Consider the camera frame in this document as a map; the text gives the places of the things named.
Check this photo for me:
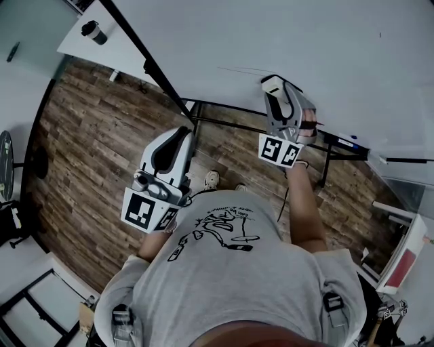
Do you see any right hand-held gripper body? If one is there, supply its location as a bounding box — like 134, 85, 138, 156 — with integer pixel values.
258, 121, 305, 169

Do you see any black framed glass panel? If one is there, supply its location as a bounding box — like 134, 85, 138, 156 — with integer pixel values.
0, 269, 82, 347

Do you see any person's right forearm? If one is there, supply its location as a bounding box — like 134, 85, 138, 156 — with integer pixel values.
283, 161, 329, 254

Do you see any black door handle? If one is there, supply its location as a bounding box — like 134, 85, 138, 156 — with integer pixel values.
6, 41, 20, 63

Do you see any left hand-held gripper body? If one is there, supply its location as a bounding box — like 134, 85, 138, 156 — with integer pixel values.
120, 168, 193, 234

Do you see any black travel tumbler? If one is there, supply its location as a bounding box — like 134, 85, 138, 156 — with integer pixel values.
80, 20, 109, 46

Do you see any blue capped marker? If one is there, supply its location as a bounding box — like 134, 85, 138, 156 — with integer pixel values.
334, 134, 361, 150

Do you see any grey marker tray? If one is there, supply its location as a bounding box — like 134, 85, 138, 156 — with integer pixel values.
318, 130, 388, 166

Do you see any person's right hand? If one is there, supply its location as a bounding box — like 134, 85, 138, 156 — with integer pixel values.
300, 107, 319, 145

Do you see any grey harness strap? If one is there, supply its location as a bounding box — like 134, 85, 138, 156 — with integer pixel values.
321, 293, 347, 328
111, 303, 135, 347

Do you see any round black side table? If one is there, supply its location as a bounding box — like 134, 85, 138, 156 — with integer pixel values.
0, 130, 50, 201

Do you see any person's left shoe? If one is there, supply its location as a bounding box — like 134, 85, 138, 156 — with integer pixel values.
203, 169, 221, 191

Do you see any black framed whiteboard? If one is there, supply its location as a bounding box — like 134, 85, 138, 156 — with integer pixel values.
101, 0, 434, 163

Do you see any black office chair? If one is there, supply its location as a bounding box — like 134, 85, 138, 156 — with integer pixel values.
0, 199, 33, 250

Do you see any white shelf unit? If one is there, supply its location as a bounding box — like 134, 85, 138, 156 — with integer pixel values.
359, 199, 431, 295

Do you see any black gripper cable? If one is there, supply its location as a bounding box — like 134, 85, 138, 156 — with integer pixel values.
276, 169, 292, 223

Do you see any person's left forearm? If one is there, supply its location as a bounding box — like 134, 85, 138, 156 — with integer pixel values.
138, 228, 176, 262

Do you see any white office desk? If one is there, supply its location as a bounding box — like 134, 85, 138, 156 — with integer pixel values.
56, 0, 163, 89

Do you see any brown cardboard box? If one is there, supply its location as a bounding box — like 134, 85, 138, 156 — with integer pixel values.
78, 296, 100, 340

